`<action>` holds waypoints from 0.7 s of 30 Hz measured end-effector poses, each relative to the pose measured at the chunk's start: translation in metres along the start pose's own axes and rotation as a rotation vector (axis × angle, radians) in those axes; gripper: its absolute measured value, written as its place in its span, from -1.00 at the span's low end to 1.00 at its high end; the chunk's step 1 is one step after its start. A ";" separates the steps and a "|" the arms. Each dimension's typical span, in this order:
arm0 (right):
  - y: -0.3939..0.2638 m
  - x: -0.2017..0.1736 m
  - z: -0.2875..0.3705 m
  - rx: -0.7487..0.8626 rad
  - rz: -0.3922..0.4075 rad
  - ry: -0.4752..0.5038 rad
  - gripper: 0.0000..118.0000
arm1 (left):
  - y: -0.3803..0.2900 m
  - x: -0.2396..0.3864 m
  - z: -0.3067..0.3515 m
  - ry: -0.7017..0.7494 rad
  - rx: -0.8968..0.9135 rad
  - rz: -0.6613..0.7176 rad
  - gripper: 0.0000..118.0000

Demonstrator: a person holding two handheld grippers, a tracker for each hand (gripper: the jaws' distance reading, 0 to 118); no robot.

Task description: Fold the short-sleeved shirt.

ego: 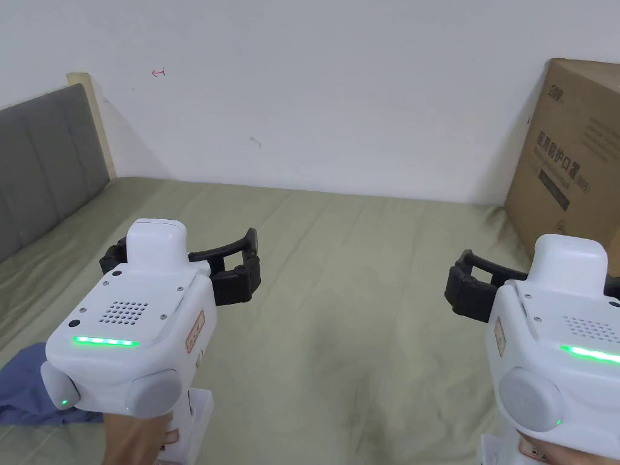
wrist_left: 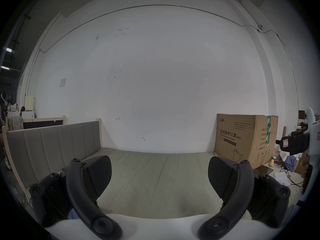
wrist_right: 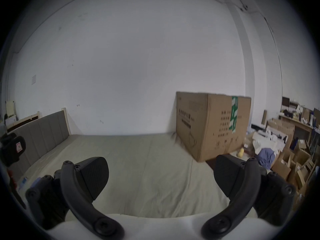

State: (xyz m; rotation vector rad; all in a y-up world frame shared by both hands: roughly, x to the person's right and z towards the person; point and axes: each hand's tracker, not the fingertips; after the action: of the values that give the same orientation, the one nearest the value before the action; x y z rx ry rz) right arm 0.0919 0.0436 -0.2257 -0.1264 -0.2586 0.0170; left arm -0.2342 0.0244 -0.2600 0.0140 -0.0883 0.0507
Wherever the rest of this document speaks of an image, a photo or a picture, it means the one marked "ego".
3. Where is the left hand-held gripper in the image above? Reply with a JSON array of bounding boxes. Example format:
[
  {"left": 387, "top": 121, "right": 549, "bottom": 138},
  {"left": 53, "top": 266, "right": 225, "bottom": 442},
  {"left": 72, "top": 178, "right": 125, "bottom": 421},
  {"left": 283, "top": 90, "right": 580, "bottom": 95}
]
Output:
[{"left": 40, "top": 219, "right": 263, "bottom": 465}]

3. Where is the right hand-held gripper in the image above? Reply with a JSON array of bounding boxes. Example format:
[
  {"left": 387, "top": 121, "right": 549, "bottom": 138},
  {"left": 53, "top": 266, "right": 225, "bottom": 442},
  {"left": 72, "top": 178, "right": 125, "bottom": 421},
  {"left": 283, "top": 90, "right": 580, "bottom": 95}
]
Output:
[{"left": 444, "top": 234, "right": 620, "bottom": 465}]

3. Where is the person's right hand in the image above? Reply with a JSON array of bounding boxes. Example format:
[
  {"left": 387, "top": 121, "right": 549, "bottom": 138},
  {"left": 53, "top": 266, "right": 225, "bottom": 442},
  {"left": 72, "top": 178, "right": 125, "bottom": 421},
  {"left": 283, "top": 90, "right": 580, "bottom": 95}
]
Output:
[{"left": 532, "top": 428, "right": 620, "bottom": 465}]

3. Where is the person's left hand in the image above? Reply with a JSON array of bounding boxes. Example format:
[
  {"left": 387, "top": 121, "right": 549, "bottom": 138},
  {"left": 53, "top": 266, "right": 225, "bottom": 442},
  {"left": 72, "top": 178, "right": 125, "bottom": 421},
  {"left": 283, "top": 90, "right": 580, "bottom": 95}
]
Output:
[{"left": 100, "top": 411, "right": 176, "bottom": 465}]

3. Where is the brown cardboard carton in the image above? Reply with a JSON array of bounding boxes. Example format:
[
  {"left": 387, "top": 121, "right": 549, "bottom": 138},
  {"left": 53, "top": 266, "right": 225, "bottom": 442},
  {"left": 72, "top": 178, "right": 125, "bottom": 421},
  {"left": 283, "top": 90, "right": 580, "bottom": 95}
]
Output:
[{"left": 503, "top": 58, "right": 620, "bottom": 273}]

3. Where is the bed with pale green sheet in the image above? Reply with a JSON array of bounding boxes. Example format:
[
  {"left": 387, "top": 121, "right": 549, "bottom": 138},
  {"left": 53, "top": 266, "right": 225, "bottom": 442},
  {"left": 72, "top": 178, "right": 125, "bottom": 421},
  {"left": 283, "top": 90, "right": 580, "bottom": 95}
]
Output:
[{"left": 0, "top": 175, "right": 620, "bottom": 465}]

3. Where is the grey padded headboard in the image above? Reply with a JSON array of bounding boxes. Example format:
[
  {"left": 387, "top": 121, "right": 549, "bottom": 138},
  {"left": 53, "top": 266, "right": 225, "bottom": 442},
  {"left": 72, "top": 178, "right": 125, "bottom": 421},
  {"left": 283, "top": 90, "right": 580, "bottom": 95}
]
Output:
[{"left": 0, "top": 72, "right": 120, "bottom": 265}]

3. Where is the blue shirt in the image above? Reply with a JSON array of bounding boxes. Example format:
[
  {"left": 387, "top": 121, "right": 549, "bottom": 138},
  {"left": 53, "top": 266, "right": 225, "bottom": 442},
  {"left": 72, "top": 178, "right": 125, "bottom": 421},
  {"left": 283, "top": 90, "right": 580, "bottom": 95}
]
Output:
[{"left": 0, "top": 343, "right": 107, "bottom": 428}]

